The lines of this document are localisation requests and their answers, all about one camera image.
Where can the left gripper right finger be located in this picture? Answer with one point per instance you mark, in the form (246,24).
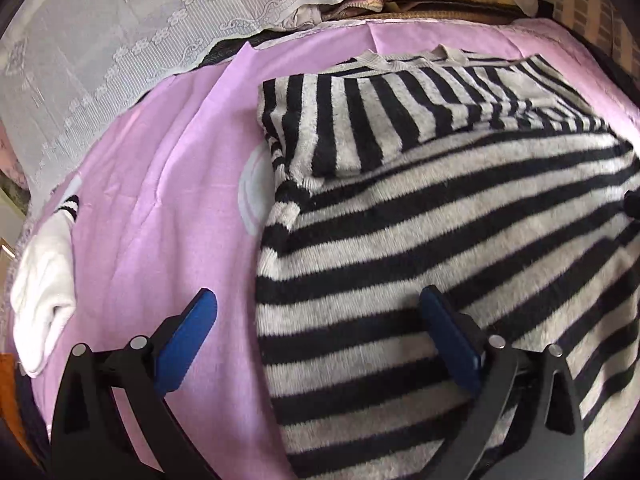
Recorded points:
(524,422)

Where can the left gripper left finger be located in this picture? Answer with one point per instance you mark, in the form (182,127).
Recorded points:
(89,439)

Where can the black grey striped sweater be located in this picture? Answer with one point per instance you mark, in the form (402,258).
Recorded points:
(492,180)

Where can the orange cloth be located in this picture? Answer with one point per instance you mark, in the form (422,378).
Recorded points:
(10,413)

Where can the white folded garment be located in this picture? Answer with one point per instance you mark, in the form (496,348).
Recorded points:
(43,295)

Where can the pink purple bed sheet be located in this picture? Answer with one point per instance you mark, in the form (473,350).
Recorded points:
(175,198)

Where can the white lace cover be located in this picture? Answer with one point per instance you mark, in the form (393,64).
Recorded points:
(69,67)

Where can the checkered beige curtain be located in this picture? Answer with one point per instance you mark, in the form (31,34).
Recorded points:
(600,23)

